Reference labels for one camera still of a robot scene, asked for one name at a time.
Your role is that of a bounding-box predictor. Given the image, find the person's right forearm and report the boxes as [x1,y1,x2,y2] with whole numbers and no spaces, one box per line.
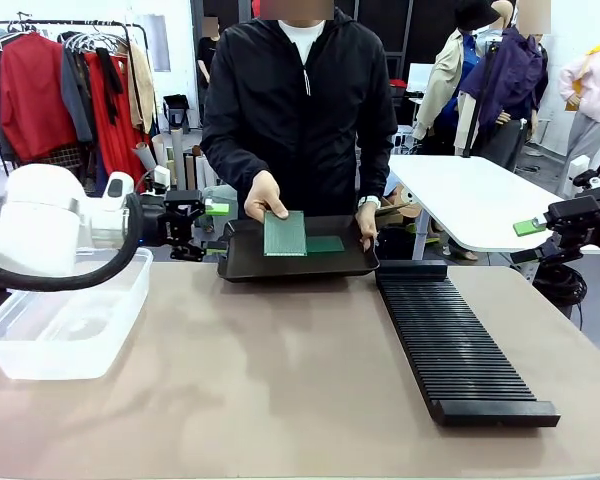
[199,124,274,189]

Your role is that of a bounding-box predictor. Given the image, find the red hanging garment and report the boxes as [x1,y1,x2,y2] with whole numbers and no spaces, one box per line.
[0,31,79,163]

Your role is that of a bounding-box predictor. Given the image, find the mannequin with pink hoodie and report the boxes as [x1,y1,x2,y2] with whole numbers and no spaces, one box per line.
[558,19,600,175]

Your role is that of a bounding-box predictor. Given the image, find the background person in black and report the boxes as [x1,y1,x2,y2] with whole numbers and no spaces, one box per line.
[195,17,223,127]

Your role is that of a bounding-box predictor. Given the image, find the white background table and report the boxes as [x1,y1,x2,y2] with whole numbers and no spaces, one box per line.
[388,153,600,254]

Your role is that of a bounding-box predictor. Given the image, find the dark grey hanging garment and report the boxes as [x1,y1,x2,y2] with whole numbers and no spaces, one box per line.
[59,44,96,146]

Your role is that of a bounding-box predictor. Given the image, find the mannequin with beige coat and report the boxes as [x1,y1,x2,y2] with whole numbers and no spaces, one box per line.
[411,0,504,157]

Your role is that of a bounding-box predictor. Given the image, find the white paper roll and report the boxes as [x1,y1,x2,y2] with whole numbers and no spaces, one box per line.
[131,140,160,175]

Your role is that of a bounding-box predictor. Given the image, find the black metal clothes rail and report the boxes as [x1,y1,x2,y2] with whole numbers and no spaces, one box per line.
[0,18,151,151]

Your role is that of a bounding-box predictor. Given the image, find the white table leg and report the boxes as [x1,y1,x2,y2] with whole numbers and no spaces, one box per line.
[410,199,434,262]

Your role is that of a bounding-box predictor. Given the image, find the red hanging dress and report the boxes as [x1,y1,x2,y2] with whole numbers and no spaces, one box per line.
[83,51,149,189]

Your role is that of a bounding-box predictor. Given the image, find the person's right hand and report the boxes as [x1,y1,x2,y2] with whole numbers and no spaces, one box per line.
[243,169,291,223]

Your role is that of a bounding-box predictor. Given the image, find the black coiled floor cable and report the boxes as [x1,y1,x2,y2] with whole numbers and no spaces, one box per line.
[531,259,589,309]

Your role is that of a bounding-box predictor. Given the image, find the black corrugated arm cable hose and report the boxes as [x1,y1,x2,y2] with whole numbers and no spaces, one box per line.
[0,192,147,294]

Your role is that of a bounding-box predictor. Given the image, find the mannequin with purple jacket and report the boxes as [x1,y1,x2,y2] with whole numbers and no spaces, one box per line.
[458,23,552,172]

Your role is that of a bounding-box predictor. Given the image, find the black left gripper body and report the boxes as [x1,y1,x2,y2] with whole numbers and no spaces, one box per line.
[138,196,185,249]

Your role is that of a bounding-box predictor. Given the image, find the black hanging scarf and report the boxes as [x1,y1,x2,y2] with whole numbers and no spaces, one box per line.
[94,47,126,128]

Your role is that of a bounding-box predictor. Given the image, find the green perforated PCB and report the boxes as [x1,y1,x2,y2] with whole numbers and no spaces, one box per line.
[262,209,309,258]
[305,234,347,254]

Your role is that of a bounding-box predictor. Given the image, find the person in black jacket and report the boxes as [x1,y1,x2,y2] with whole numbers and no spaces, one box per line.
[198,5,400,236]

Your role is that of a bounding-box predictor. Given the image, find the clear plastic storage box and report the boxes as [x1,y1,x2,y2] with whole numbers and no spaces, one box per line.
[0,246,155,382]

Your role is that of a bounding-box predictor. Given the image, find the person's left forearm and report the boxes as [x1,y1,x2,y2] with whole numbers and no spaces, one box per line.
[352,133,400,202]

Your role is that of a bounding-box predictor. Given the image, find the black plastic tray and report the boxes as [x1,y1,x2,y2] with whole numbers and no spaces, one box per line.
[216,214,382,284]

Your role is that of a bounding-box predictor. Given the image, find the brown cardboard boxes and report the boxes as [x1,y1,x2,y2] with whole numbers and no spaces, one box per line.
[374,183,424,222]

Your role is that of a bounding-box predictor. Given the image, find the beige cardboard tube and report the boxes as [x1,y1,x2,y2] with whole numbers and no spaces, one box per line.
[171,126,187,192]

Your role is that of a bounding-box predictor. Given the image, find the beige hanging garment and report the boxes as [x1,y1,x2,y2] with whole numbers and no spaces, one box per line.
[126,41,158,136]

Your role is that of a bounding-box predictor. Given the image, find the black slotted PCB rack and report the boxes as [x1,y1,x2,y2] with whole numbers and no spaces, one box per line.
[374,259,563,429]

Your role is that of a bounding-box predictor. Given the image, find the plaid hanging skirt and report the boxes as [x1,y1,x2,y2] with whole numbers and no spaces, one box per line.
[39,143,88,169]

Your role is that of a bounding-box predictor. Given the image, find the black bucket hat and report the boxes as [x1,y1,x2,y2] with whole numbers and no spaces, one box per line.
[453,0,504,37]

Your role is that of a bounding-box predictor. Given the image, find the grey wall poster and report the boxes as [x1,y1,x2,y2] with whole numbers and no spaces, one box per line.
[142,13,173,74]

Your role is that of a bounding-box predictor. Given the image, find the black chair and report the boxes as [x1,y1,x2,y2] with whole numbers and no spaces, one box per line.
[161,93,193,136]

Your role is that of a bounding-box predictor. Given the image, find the person's left hand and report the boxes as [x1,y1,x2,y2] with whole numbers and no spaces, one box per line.
[354,202,381,252]

